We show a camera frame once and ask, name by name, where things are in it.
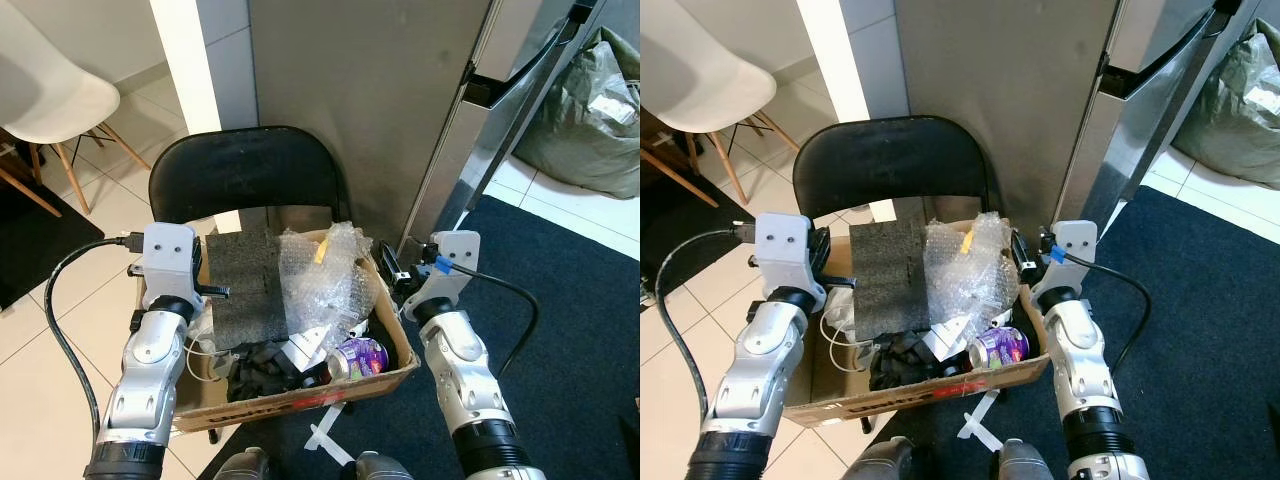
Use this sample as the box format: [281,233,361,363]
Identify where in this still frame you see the white plastic chair wooden legs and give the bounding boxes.
[0,0,153,216]
[640,0,803,207]

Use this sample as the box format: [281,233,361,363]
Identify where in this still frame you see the white paper tag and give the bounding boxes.
[920,318,973,361]
[284,325,337,372]

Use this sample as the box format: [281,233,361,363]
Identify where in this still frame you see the clear bubble wrap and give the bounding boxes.
[277,222,387,351]
[921,212,1024,343]

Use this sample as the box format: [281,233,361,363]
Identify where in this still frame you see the white tape strip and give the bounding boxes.
[957,389,1003,442]
[304,404,357,467]

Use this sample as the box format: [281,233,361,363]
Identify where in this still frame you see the stainless steel refrigerator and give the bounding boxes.
[893,0,1280,243]
[248,0,641,253]

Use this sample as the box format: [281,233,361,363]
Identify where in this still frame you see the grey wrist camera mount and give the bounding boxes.
[140,222,202,303]
[753,212,829,301]
[1030,220,1099,297]
[412,230,483,303]

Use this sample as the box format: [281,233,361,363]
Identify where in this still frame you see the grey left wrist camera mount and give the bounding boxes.
[140,222,202,303]
[753,212,829,301]

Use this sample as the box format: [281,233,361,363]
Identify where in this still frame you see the green garbage bag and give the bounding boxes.
[511,27,641,200]
[1171,17,1280,190]

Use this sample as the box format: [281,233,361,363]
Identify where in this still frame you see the grey robot foot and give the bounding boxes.
[994,437,1063,480]
[214,447,273,480]
[354,451,417,480]
[864,436,928,480]

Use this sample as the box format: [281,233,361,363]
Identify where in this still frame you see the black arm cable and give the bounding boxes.
[1058,252,1153,373]
[438,260,542,378]
[655,227,758,423]
[44,233,148,443]

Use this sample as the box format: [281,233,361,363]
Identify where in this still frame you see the brown cardboard box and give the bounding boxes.
[783,214,1053,429]
[135,220,422,434]

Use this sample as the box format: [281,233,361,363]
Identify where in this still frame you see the thin white cable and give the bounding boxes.
[184,318,233,383]
[822,308,871,373]

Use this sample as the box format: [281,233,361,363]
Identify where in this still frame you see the dark blue carpet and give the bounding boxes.
[868,185,1280,480]
[198,194,641,480]

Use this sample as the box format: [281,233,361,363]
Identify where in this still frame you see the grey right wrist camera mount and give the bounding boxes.
[1030,220,1099,297]
[412,230,483,303]

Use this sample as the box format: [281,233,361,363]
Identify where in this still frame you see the brown wooden furniture leg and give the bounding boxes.
[0,148,63,218]
[640,140,721,209]

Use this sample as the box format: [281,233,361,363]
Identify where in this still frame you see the black crumpled cloth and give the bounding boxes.
[227,340,331,403]
[869,332,967,392]

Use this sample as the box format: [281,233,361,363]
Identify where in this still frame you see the grey robot right foot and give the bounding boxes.
[354,451,417,480]
[994,437,1063,480]

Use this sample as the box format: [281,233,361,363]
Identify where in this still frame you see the purple drink can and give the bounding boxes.
[326,337,390,382]
[967,326,1032,370]

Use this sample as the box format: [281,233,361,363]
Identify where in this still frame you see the black foam sheet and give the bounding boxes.
[847,220,943,343]
[204,228,303,353]

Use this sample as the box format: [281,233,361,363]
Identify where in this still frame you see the black floor mat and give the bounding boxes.
[0,178,93,312]
[640,168,753,297]

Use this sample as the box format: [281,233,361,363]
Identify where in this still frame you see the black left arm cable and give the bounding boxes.
[44,233,148,443]
[655,227,758,423]

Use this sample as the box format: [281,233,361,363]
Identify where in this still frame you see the grey robot left foot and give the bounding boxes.
[214,447,273,480]
[864,436,928,480]

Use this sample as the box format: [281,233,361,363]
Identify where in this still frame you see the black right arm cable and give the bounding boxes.
[438,260,542,378]
[1058,252,1153,373]

